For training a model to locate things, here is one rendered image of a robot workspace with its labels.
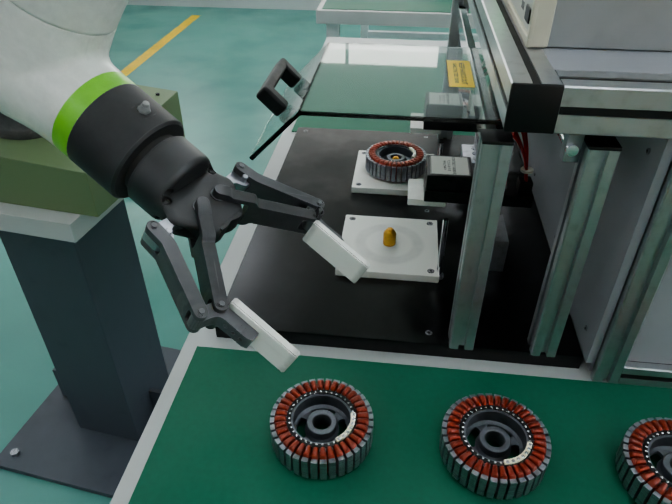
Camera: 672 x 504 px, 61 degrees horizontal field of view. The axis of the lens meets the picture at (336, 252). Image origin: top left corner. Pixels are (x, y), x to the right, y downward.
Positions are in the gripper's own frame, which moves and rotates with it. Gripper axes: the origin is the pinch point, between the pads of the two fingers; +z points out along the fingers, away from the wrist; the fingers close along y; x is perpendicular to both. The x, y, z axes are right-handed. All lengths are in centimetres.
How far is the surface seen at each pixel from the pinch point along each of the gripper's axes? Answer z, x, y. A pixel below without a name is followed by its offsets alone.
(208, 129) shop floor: -107, -168, -192
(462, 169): 2.8, -0.5, -36.1
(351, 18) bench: -62, -58, -173
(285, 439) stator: 6.1, -15.1, 3.9
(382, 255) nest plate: 2.3, -16.9, -30.6
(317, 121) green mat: -28, -37, -76
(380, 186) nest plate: -5, -21, -50
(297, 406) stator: 5.2, -15.7, -0.5
